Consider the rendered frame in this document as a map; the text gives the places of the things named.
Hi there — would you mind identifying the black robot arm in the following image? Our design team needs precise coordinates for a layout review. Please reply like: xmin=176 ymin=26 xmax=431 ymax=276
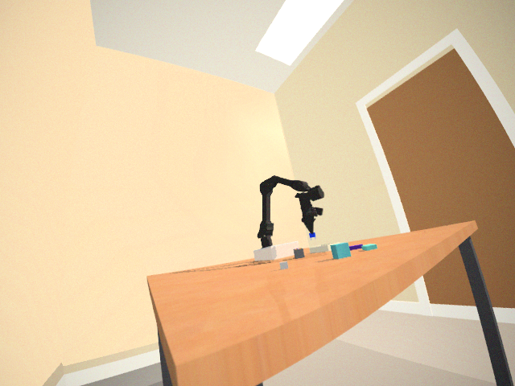
xmin=257 ymin=175 xmax=325 ymax=248

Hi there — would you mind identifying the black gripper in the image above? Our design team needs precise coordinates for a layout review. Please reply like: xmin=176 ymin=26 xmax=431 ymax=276
xmin=300 ymin=203 xmax=318 ymax=234

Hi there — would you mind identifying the teal cube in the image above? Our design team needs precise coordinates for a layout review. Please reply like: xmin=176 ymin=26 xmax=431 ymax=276
xmin=330 ymin=243 xmax=351 ymax=259

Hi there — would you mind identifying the small teal flat block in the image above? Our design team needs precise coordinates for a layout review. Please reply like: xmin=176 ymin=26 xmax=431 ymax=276
xmin=361 ymin=244 xmax=377 ymax=251

